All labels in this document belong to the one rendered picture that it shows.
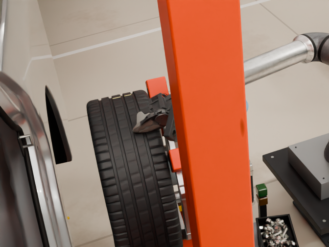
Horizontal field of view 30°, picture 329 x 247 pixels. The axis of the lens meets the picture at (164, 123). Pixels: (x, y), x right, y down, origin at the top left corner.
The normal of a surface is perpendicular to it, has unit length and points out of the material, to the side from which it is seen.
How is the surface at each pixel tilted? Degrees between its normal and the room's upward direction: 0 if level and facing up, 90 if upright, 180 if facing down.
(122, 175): 47
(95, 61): 0
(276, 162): 0
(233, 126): 90
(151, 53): 0
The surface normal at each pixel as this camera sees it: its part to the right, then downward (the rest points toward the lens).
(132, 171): 0.05, -0.17
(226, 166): 0.20, 0.55
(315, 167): -0.13, -0.81
